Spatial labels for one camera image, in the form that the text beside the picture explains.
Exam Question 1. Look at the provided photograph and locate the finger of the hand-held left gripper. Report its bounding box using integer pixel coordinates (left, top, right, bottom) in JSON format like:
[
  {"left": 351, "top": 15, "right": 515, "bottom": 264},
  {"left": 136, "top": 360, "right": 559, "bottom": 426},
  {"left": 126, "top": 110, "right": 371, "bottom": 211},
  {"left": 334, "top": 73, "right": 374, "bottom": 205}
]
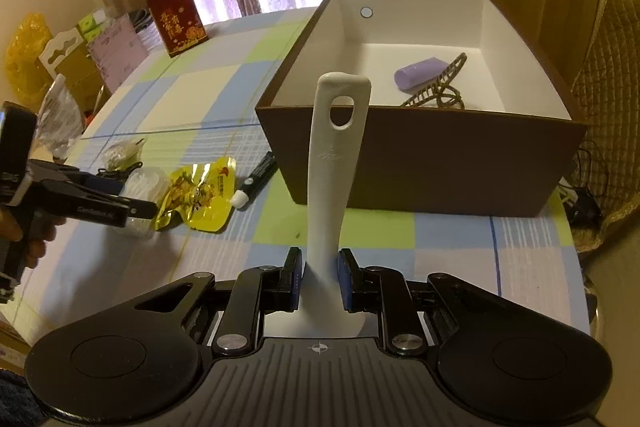
[
  {"left": 20, "top": 179, "right": 159, "bottom": 228},
  {"left": 30, "top": 159, "right": 126, "bottom": 196}
]

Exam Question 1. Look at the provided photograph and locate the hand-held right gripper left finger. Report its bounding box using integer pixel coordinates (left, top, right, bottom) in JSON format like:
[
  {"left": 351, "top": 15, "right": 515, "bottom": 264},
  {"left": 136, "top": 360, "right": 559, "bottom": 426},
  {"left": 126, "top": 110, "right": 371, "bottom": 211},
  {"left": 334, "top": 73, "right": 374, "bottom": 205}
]
[{"left": 132, "top": 247, "right": 305, "bottom": 358}]

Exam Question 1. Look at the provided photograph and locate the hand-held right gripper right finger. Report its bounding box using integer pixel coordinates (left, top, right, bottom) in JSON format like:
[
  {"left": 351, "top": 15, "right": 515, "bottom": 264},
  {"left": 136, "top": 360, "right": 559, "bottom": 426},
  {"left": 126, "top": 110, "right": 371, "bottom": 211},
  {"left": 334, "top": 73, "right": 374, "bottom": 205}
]
[{"left": 337, "top": 248, "right": 507, "bottom": 358}]

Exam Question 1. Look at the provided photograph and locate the black cable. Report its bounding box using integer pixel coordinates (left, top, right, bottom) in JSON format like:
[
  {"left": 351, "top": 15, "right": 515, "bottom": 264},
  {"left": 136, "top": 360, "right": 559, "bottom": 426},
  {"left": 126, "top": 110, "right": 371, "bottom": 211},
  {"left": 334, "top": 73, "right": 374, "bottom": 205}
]
[{"left": 97, "top": 162, "right": 143, "bottom": 182}]

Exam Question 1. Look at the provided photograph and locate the clear bag of cotton swabs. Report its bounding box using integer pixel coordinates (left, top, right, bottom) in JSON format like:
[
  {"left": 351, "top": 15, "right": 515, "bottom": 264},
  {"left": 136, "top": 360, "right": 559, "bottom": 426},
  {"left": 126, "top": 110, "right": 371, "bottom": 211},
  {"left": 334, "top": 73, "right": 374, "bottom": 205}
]
[{"left": 102, "top": 138, "right": 148, "bottom": 170}]

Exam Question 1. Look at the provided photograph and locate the white plastic rice spoon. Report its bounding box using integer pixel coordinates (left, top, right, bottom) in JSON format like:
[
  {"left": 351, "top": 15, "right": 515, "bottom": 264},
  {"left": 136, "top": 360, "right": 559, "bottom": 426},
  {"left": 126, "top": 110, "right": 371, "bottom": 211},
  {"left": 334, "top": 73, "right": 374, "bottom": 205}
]
[{"left": 300, "top": 72, "right": 372, "bottom": 338}]

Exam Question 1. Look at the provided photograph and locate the yellow foil snack packet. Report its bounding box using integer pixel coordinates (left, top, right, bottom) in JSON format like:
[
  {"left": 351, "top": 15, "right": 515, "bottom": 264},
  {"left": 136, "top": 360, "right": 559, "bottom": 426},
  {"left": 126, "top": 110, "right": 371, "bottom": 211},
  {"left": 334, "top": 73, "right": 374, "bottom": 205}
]
[{"left": 157, "top": 159, "right": 237, "bottom": 234}]

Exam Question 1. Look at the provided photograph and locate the black pen with white cap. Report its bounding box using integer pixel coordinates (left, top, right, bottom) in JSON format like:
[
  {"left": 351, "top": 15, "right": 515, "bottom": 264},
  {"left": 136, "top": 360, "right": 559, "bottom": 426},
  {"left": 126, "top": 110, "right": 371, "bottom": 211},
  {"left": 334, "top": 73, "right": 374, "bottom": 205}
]
[{"left": 234, "top": 151, "right": 278, "bottom": 210}]

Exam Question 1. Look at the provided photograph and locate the brown cardboard storage box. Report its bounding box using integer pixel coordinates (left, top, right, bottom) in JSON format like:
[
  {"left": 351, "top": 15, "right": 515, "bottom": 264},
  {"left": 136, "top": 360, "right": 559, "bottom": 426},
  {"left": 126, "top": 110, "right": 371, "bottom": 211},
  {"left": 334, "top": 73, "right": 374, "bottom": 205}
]
[{"left": 255, "top": 0, "right": 588, "bottom": 219}]

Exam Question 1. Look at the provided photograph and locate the brown hair claw clip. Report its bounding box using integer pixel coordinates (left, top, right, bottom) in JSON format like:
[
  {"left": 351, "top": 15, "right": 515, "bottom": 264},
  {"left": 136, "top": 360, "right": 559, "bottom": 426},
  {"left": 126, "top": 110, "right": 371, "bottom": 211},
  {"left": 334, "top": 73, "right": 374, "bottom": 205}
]
[{"left": 400, "top": 52, "right": 468, "bottom": 110}]

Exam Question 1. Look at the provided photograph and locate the purple cylindrical tube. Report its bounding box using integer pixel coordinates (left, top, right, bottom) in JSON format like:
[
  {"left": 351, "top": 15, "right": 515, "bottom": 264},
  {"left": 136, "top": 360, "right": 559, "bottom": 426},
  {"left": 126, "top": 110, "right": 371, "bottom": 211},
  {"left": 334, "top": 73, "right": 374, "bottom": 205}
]
[{"left": 394, "top": 58, "right": 453, "bottom": 92}]

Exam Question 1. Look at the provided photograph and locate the checked cloth desktop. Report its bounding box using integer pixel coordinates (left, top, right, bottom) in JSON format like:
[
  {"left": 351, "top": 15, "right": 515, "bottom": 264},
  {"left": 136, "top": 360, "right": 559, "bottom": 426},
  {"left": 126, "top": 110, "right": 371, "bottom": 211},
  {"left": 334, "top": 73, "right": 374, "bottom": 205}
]
[{"left": 0, "top": 7, "right": 593, "bottom": 358}]

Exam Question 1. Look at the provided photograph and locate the person's left hand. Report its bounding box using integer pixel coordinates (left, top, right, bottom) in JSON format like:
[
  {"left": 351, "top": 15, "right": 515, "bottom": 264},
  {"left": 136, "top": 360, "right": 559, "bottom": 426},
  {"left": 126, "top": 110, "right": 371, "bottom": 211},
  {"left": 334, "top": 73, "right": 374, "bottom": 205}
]
[{"left": 21, "top": 214, "right": 67, "bottom": 270}]

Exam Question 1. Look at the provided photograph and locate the crumpled clear plastic bag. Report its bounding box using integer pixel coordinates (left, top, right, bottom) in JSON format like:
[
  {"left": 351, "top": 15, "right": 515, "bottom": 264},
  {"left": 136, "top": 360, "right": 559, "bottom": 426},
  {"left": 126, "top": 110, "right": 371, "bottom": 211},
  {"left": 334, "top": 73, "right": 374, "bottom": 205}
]
[{"left": 37, "top": 74, "right": 83, "bottom": 158}]

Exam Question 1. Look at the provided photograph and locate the yellow plastic bag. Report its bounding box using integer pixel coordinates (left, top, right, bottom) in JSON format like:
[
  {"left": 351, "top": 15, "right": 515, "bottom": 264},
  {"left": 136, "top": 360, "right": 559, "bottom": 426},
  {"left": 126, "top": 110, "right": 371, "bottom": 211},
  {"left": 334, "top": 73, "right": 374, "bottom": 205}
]
[{"left": 5, "top": 12, "right": 53, "bottom": 98}]

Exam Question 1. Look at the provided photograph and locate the olive and white cardboard box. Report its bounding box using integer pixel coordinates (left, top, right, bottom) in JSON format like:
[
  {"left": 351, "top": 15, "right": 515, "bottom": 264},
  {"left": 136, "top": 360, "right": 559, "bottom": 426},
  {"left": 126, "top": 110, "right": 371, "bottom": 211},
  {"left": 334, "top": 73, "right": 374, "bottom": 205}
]
[{"left": 37, "top": 32, "right": 108, "bottom": 100}]

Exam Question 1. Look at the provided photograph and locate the purple paper bag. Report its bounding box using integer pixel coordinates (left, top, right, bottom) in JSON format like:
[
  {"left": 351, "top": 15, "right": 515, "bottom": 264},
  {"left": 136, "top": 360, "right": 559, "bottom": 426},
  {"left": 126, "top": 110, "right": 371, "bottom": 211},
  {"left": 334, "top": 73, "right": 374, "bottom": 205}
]
[{"left": 87, "top": 14, "right": 148, "bottom": 90}]

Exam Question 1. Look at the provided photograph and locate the small green tissue box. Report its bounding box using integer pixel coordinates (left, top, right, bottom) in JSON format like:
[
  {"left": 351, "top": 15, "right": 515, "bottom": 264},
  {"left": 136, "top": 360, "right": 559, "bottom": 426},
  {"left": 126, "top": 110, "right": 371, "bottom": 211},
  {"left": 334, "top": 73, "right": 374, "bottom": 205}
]
[{"left": 75, "top": 9, "right": 113, "bottom": 40}]

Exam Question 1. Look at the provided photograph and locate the stack of white papers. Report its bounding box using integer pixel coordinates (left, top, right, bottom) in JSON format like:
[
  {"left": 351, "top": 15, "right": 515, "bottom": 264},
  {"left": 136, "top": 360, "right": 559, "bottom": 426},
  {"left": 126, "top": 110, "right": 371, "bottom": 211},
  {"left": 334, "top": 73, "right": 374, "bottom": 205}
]
[{"left": 129, "top": 7, "right": 166, "bottom": 55}]

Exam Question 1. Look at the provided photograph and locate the red gift box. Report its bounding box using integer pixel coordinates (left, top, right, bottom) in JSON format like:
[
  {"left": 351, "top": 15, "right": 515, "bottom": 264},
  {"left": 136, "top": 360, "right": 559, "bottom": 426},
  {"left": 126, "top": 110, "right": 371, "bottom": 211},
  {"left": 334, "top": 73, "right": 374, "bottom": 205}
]
[{"left": 147, "top": 0, "right": 208, "bottom": 58}]

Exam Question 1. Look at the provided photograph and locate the chair with quilted cushion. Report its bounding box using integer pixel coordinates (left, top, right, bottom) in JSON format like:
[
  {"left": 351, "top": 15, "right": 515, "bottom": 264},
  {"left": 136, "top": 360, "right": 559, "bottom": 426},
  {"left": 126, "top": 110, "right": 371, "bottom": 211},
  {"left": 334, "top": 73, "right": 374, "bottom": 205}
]
[{"left": 570, "top": 0, "right": 640, "bottom": 258}]

